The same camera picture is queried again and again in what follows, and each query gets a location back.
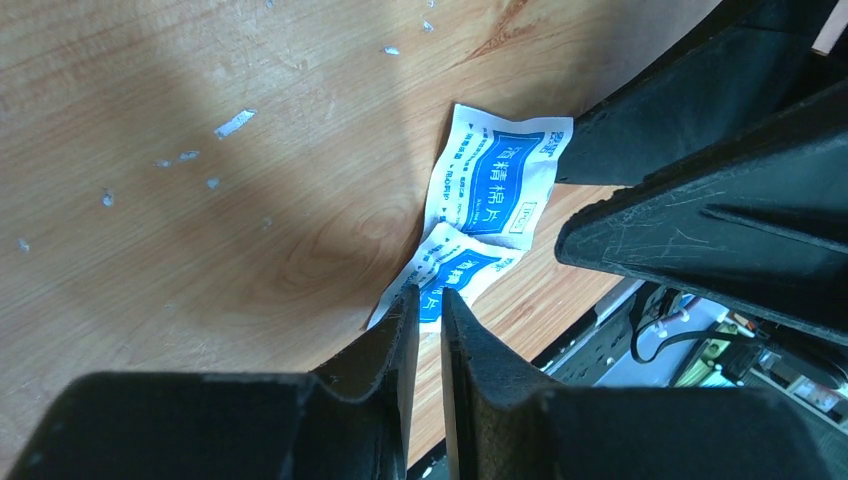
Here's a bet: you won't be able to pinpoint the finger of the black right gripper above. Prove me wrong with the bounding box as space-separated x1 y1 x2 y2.
554 81 847 344
555 0 837 186

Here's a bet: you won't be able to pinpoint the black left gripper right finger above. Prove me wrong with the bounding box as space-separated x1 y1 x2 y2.
441 289 830 479

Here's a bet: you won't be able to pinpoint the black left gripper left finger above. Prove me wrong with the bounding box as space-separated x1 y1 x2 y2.
10 286 420 479

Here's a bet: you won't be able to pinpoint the blue white wipe packets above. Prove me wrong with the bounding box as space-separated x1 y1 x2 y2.
368 104 574 333

